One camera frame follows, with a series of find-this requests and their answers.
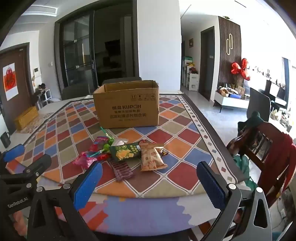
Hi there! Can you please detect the purple striped wrapper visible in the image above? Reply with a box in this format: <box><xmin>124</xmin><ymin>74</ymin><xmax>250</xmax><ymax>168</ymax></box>
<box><xmin>109</xmin><ymin>160</ymin><xmax>135</xmax><ymax>181</ymax></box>

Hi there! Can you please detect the dark dining chair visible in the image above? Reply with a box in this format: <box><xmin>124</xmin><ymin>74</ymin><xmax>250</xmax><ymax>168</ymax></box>
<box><xmin>61</xmin><ymin>83</ymin><xmax>97</xmax><ymax>100</ymax></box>

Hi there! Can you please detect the green snack packet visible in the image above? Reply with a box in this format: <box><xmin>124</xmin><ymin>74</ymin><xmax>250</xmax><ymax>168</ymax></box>
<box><xmin>109</xmin><ymin>142</ymin><xmax>141</xmax><ymax>162</ymax></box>

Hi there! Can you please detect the black piano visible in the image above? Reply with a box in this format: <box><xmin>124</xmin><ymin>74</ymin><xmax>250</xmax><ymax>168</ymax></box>
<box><xmin>265</xmin><ymin>80</ymin><xmax>287</xmax><ymax>112</ymax></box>

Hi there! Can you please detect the red and white wall poster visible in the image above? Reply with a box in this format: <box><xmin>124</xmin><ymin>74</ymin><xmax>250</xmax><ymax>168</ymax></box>
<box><xmin>3</xmin><ymin>62</ymin><xmax>19</xmax><ymax>101</ymax></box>

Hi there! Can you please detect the green lollipop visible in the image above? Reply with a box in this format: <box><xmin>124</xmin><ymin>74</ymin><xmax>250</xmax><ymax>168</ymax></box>
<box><xmin>100</xmin><ymin>126</ymin><xmax>115</xmax><ymax>154</ymax></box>

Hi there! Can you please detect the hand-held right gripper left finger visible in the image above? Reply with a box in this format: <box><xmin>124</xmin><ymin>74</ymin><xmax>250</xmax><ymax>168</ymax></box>
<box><xmin>27</xmin><ymin>162</ymin><xmax>104</xmax><ymax>241</ymax></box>

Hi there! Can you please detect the red garment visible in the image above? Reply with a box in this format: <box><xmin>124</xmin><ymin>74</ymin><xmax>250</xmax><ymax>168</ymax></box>
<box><xmin>257</xmin><ymin>133</ymin><xmax>296</xmax><ymax>197</ymax></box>

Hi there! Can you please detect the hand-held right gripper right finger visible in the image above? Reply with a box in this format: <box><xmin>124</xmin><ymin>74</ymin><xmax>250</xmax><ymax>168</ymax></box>
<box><xmin>196</xmin><ymin>161</ymin><xmax>272</xmax><ymax>241</ymax></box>

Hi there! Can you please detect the dark interior door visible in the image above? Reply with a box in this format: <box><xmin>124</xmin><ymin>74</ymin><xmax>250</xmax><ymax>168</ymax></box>
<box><xmin>200</xmin><ymin>26</ymin><xmax>215</xmax><ymax>102</ymax></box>

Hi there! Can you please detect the brown entrance door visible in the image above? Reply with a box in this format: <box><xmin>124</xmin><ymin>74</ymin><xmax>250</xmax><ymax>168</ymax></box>
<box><xmin>0</xmin><ymin>43</ymin><xmax>33</xmax><ymax>135</ymax></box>

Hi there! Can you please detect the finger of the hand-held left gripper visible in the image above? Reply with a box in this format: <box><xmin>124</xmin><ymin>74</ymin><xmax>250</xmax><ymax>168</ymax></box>
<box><xmin>0</xmin><ymin>144</ymin><xmax>25</xmax><ymax>166</ymax></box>
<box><xmin>0</xmin><ymin>153</ymin><xmax>52</xmax><ymax>184</ymax></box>

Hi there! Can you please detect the brown wooden chair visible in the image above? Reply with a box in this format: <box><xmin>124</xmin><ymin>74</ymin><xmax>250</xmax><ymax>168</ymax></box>
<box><xmin>227</xmin><ymin>122</ymin><xmax>296</xmax><ymax>200</ymax></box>

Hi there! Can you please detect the white small stool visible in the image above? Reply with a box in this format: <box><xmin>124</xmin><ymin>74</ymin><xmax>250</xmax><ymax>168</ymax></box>
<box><xmin>37</xmin><ymin>89</ymin><xmax>53</xmax><ymax>109</ymax></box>

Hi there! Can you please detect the grey upholstered chair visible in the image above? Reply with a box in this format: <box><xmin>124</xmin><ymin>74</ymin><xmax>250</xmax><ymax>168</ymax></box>
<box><xmin>246</xmin><ymin>88</ymin><xmax>271</xmax><ymax>122</ymax></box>

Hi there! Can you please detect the pink wrapped lollipop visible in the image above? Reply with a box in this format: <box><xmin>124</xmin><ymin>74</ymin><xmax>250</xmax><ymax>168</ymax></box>
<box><xmin>73</xmin><ymin>151</ymin><xmax>99</xmax><ymax>169</ymax></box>

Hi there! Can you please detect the gold wall ornament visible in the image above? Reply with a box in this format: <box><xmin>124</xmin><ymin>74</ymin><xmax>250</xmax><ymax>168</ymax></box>
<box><xmin>226</xmin><ymin>34</ymin><xmax>233</xmax><ymax>56</ymax></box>

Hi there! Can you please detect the yellow box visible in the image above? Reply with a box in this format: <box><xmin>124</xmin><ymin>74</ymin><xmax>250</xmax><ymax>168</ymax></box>
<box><xmin>14</xmin><ymin>106</ymin><xmax>39</xmax><ymax>131</ymax></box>

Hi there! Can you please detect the white shelf rack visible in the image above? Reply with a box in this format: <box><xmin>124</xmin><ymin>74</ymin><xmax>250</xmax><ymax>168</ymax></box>
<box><xmin>181</xmin><ymin>56</ymin><xmax>199</xmax><ymax>91</ymax></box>

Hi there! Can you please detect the beige snack packet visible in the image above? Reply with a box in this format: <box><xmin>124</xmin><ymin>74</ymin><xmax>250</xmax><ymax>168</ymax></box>
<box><xmin>138</xmin><ymin>142</ymin><xmax>168</xmax><ymax>172</ymax></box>

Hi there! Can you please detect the teal plastic bag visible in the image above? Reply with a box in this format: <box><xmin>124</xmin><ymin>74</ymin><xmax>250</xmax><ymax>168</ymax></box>
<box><xmin>232</xmin><ymin>155</ymin><xmax>258</xmax><ymax>191</ymax></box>

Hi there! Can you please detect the black glass sliding door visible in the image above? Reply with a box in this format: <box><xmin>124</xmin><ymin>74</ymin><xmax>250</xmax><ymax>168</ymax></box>
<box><xmin>55</xmin><ymin>0</ymin><xmax>139</xmax><ymax>93</ymax></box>

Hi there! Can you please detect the black jug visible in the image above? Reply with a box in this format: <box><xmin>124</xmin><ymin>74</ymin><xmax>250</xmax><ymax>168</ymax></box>
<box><xmin>0</xmin><ymin>131</ymin><xmax>11</xmax><ymax>149</ymax></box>

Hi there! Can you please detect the brown cardboard box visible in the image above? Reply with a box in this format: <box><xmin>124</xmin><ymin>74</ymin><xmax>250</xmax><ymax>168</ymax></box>
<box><xmin>92</xmin><ymin>80</ymin><xmax>160</xmax><ymax>129</ymax></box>

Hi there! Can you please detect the dark green garment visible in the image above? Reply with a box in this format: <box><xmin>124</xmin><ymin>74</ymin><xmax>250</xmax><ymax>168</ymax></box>
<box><xmin>238</xmin><ymin>111</ymin><xmax>264</xmax><ymax>130</ymax></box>

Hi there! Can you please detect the pink snack packet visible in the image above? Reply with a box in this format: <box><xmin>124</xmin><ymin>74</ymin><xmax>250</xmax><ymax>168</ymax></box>
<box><xmin>90</xmin><ymin>136</ymin><xmax>109</xmax><ymax>149</ymax></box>

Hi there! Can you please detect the colourful checkered tablecloth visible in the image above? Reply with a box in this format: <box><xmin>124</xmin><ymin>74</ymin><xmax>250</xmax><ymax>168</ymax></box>
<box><xmin>6</xmin><ymin>93</ymin><xmax>252</xmax><ymax>241</ymax></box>

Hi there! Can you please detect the white low cabinet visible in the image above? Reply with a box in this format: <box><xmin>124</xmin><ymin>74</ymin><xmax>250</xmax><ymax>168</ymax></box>
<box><xmin>214</xmin><ymin>90</ymin><xmax>250</xmax><ymax>113</ymax></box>

